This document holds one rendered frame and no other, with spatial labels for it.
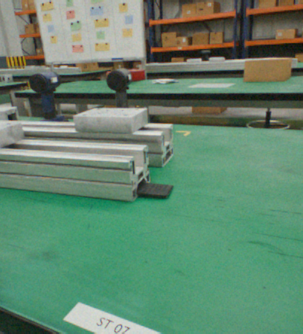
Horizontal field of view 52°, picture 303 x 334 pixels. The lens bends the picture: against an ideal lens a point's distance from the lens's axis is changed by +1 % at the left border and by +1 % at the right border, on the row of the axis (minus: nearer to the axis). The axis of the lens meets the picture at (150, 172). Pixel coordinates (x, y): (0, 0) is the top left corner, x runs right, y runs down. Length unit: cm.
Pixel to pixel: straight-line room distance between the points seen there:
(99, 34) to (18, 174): 339
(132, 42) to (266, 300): 354
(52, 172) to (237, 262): 40
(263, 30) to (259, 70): 857
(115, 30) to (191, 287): 364
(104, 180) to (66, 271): 21
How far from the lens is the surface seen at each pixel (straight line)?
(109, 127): 77
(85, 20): 413
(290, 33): 994
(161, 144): 73
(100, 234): 51
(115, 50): 390
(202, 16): 1036
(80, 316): 38
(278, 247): 48
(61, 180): 66
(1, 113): 125
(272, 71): 253
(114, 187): 59
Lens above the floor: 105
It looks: 22 degrees down
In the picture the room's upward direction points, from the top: 4 degrees counter-clockwise
